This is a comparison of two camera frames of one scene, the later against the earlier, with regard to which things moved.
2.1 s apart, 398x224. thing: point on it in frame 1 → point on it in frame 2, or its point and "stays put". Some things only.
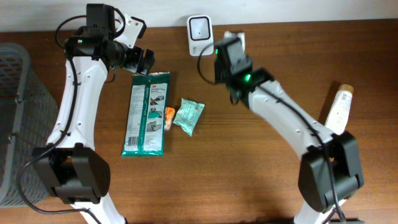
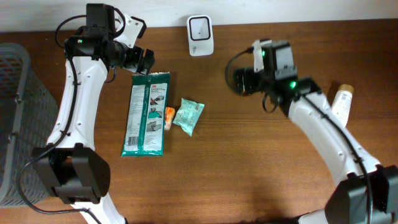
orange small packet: x=170 y=113 stays put
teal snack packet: x=188 y=114 stays put
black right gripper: x=222 y=74 → x=252 y=84
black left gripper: x=134 y=65 stays put
